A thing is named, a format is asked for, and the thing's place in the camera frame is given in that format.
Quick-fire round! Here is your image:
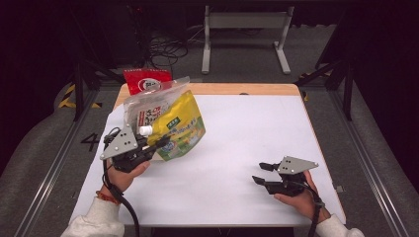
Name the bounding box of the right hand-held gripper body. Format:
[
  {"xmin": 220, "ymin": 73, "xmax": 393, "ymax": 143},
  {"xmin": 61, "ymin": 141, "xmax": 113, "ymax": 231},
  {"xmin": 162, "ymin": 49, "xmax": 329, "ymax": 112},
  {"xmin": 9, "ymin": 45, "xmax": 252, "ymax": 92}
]
[{"xmin": 266, "ymin": 155, "xmax": 319, "ymax": 198}]

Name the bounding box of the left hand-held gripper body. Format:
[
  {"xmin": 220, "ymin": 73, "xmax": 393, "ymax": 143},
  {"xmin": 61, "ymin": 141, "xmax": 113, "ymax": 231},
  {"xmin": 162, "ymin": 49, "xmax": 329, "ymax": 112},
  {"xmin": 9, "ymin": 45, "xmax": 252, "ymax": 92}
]
[{"xmin": 100, "ymin": 123, "xmax": 156, "ymax": 174}]

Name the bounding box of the yellow spout pouch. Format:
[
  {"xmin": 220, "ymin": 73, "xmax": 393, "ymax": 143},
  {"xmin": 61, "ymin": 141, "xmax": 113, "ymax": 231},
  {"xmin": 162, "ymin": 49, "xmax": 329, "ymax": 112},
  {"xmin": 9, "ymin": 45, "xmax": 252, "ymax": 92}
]
[{"xmin": 138, "ymin": 89, "xmax": 207, "ymax": 163}]

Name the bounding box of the clear dried seaweed packet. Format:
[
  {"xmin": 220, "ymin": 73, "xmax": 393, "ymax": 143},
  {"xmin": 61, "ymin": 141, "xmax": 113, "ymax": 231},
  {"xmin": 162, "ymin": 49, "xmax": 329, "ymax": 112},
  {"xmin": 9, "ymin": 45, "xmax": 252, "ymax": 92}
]
[{"xmin": 123, "ymin": 75, "xmax": 192, "ymax": 136}]

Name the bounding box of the red seasoning packet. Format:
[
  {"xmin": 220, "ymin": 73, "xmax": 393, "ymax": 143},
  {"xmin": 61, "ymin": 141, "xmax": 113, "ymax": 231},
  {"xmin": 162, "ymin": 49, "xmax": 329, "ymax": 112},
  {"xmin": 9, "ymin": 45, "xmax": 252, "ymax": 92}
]
[{"xmin": 123, "ymin": 67, "xmax": 173, "ymax": 97}]

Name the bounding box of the person's left hand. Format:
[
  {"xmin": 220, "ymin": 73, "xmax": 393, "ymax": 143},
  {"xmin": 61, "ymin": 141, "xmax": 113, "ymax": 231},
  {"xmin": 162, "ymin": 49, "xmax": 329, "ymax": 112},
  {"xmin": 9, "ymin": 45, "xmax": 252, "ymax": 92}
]
[{"xmin": 101, "ymin": 160, "xmax": 151, "ymax": 196}]

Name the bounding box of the person's right hand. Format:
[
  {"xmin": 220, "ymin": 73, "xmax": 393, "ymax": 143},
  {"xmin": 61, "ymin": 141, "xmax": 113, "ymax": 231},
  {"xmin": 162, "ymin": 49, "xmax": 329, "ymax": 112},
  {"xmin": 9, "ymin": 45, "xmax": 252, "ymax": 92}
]
[{"xmin": 273, "ymin": 170, "xmax": 332, "ymax": 222}]

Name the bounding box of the white table sheet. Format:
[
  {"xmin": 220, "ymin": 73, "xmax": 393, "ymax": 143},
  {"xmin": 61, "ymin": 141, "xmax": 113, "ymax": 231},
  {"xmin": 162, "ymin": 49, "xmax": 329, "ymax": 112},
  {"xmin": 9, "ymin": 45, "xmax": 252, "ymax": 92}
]
[{"xmin": 68, "ymin": 94, "xmax": 348, "ymax": 228}]

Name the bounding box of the yellow black floor tape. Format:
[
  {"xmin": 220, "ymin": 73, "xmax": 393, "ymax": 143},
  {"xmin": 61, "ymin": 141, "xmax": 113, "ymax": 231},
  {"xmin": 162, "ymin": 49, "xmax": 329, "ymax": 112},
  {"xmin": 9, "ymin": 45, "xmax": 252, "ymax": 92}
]
[{"xmin": 57, "ymin": 83, "xmax": 103, "ymax": 110}]

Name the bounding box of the black tripod stand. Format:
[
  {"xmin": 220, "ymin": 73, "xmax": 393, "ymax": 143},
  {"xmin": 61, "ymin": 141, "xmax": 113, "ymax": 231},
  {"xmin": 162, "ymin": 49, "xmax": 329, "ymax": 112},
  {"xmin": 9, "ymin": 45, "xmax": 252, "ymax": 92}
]
[
  {"xmin": 293, "ymin": 55, "xmax": 356, "ymax": 121},
  {"xmin": 66, "ymin": 6, "xmax": 130, "ymax": 121}
]

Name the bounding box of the grey metal stand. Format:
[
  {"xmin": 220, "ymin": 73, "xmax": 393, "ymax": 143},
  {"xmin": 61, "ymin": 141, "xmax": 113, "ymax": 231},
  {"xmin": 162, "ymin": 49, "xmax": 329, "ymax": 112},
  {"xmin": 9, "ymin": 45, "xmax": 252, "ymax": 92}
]
[{"xmin": 201, "ymin": 5, "xmax": 295, "ymax": 75}]

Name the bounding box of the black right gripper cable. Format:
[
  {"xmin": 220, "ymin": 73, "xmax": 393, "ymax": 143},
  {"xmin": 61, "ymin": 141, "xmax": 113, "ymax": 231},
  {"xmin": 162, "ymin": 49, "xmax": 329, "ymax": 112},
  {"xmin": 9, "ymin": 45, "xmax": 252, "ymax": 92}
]
[{"xmin": 295, "ymin": 181, "xmax": 326, "ymax": 237}]

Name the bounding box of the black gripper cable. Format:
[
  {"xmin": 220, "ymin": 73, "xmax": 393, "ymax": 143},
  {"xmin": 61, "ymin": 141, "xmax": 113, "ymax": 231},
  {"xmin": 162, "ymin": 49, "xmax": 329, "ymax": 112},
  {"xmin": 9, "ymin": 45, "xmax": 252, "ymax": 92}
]
[
  {"xmin": 102, "ymin": 127, "xmax": 141, "ymax": 237},
  {"xmin": 295, "ymin": 181, "xmax": 326, "ymax": 237}
]

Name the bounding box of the red bead bracelet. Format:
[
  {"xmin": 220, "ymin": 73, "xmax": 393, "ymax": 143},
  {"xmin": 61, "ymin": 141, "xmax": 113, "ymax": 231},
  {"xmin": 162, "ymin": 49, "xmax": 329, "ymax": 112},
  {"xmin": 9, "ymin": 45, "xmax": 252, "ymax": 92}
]
[{"xmin": 95, "ymin": 190, "xmax": 122, "ymax": 206}]

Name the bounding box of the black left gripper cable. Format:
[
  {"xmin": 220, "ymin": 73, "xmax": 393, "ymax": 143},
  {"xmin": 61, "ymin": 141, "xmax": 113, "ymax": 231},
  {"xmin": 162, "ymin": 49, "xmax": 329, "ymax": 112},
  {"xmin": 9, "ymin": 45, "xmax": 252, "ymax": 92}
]
[{"xmin": 102, "ymin": 127, "xmax": 141, "ymax": 237}]

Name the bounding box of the aluminium floor rail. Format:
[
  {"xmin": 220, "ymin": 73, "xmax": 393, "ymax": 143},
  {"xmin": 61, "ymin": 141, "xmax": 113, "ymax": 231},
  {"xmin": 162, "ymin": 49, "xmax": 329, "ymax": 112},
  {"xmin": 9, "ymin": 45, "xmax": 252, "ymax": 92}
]
[
  {"xmin": 14, "ymin": 88, "xmax": 101, "ymax": 237},
  {"xmin": 329, "ymin": 90, "xmax": 410, "ymax": 237}
]

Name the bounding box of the bundle of black floor cables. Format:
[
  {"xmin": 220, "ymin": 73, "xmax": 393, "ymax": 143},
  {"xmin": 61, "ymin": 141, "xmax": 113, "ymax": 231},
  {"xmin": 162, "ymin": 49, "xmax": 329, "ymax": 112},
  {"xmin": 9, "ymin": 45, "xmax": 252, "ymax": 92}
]
[{"xmin": 140, "ymin": 25, "xmax": 206, "ymax": 72}]

